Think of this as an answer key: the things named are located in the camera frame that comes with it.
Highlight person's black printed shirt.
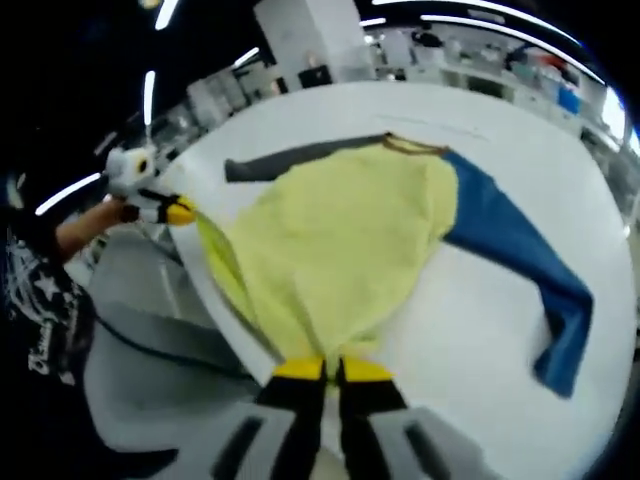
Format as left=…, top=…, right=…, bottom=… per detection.
left=0, top=169, right=99, bottom=391

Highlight white lab counter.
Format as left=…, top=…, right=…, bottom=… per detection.
left=364, top=47, right=589, bottom=136

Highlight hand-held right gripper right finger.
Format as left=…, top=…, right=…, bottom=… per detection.
left=335, top=357, right=496, bottom=480

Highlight yellow blue grey garment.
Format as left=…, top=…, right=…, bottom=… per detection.
left=192, top=130, right=596, bottom=401

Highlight white square pillar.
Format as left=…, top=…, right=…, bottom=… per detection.
left=253, top=0, right=377, bottom=92

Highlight black cable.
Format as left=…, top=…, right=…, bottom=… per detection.
left=93, top=313, right=252, bottom=376

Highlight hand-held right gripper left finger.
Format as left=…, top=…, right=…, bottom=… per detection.
left=174, top=357, right=329, bottom=480

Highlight blue bin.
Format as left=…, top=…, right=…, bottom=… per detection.
left=557, top=84, right=582, bottom=117

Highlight white storage cabinets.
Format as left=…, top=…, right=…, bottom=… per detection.
left=187, top=64, right=289, bottom=129

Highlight black square box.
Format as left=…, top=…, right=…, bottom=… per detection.
left=298, top=64, right=332, bottom=90

